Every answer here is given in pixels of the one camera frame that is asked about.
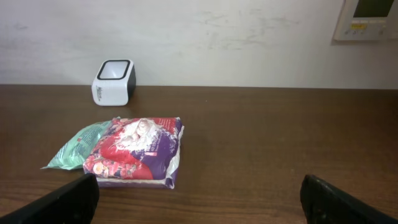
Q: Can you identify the white wall control panel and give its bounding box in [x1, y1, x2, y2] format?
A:
[333, 0, 397, 41]

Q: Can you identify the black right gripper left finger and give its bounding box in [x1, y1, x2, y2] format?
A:
[1, 174, 100, 224]

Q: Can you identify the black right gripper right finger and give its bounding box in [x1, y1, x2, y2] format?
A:
[300, 174, 397, 224]

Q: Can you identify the red purple tissue pack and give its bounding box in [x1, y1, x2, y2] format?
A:
[83, 117, 184, 189]

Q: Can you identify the mint green wipes packet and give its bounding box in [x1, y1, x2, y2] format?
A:
[42, 116, 121, 170]

